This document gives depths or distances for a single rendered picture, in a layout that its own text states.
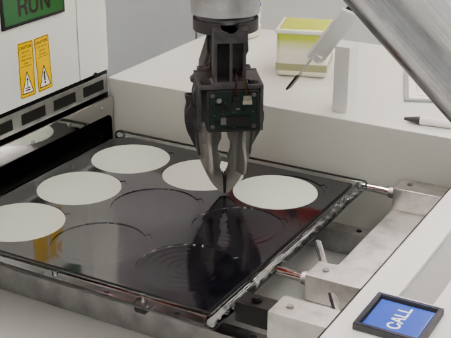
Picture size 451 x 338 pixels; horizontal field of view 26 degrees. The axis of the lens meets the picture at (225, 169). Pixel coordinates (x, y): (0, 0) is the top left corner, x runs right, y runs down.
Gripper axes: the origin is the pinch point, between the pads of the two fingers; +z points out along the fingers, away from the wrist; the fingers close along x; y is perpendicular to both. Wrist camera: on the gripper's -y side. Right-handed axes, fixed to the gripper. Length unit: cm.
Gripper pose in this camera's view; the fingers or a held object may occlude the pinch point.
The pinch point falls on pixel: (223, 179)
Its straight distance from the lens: 115.1
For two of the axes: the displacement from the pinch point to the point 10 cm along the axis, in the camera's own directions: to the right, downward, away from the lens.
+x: 9.9, -0.4, 1.0
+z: 0.0, 9.2, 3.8
